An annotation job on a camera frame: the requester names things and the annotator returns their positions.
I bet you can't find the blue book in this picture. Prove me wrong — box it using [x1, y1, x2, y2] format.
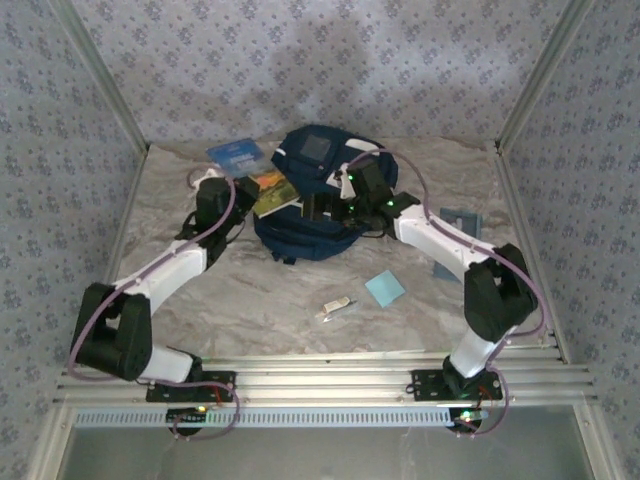
[205, 141, 267, 180]

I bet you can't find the colourful picture book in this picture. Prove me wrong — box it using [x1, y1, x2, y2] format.
[251, 168, 300, 219]

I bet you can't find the navy blue backpack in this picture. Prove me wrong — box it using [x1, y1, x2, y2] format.
[252, 124, 402, 265]

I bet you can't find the light blue sticky note pad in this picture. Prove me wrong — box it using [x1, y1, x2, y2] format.
[363, 269, 407, 309]

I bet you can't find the black left controller board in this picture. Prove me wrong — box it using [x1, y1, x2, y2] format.
[165, 406, 210, 437]

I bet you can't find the black controller board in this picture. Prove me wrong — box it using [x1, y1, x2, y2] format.
[447, 406, 490, 435]
[165, 406, 210, 437]

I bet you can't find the black right controller board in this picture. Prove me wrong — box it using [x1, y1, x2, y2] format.
[447, 406, 490, 435]

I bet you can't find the grey metal panel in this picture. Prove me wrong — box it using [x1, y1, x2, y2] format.
[59, 405, 599, 480]

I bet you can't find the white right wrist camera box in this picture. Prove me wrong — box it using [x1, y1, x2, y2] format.
[338, 168, 359, 202]

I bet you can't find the aluminium side rail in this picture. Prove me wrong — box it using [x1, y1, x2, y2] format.
[77, 144, 152, 369]
[493, 144, 572, 365]

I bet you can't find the aluminium frame post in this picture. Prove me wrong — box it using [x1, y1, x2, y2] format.
[493, 0, 597, 154]
[48, 0, 152, 154]

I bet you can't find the aluminium front rail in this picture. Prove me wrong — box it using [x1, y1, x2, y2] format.
[52, 351, 600, 407]

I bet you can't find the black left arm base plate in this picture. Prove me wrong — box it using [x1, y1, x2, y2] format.
[144, 368, 238, 404]

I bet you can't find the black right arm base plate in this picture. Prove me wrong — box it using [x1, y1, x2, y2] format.
[408, 368, 504, 402]

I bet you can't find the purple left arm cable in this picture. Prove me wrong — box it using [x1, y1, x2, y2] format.
[67, 164, 242, 444]

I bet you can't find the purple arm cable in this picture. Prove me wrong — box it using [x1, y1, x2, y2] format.
[344, 148, 555, 440]
[67, 164, 242, 444]

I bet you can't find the grey slotted cable duct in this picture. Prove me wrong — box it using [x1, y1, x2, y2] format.
[72, 407, 494, 429]

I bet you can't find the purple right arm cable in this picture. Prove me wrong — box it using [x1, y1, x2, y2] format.
[344, 148, 555, 440]

